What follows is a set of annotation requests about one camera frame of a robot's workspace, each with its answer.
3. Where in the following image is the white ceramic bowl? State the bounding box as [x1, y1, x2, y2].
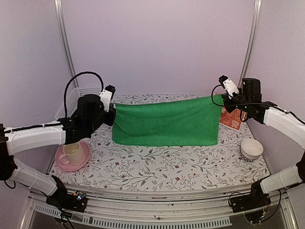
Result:
[240, 138, 264, 160]

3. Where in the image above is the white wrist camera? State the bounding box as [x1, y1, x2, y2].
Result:
[99, 85, 116, 112]
[219, 75, 239, 99]

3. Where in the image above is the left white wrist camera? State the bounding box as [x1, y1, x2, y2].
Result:
[99, 85, 116, 112]

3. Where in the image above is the right aluminium frame post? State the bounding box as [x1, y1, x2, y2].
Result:
[239, 0, 262, 86]

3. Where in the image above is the pink saucer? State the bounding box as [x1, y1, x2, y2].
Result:
[55, 141, 91, 172]

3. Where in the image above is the left black camera cable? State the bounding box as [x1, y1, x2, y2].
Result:
[63, 71, 105, 119]

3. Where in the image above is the white plastic mesh basket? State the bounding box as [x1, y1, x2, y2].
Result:
[66, 87, 101, 117]

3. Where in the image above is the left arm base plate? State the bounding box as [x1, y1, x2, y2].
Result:
[46, 191, 88, 213]

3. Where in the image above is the aluminium frame post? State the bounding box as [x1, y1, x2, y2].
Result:
[239, 0, 262, 86]
[54, 0, 76, 78]

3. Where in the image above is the cream ribbed mug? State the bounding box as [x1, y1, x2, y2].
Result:
[59, 142, 86, 166]

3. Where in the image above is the black camera cable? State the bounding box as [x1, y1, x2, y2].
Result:
[211, 84, 275, 107]
[63, 71, 105, 119]

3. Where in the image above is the green microfiber towel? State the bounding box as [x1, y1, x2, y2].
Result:
[112, 95, 223, 146]

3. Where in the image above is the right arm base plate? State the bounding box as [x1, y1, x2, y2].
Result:
[228, 194, 271, 213]

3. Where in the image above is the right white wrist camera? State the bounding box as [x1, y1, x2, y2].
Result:
[219, 75, 239, 99]

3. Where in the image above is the left aluminium frame post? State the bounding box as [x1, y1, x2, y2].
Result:
[54, 0, 76, 78]

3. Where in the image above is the right black camera cable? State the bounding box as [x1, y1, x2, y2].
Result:
[211, 84, 275, 107]

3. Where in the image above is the aluminium front rail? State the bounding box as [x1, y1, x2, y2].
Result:
[20, 185, 301, 229]

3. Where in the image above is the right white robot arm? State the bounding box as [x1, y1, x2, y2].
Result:
[219, 75, 305, 208]

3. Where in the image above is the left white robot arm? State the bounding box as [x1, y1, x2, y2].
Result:
[0, 90, 116, 207]

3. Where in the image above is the orange rabbit pattern towel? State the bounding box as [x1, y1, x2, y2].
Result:
[220, 107, 242, 131]

